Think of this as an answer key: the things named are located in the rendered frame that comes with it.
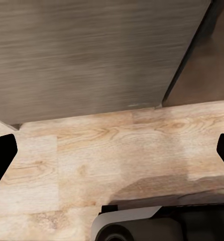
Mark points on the dishwasher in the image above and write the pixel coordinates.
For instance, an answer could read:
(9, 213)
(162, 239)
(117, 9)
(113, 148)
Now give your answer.
(67, 58)

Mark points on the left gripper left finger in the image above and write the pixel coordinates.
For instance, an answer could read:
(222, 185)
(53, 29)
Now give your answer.
(8, 150)

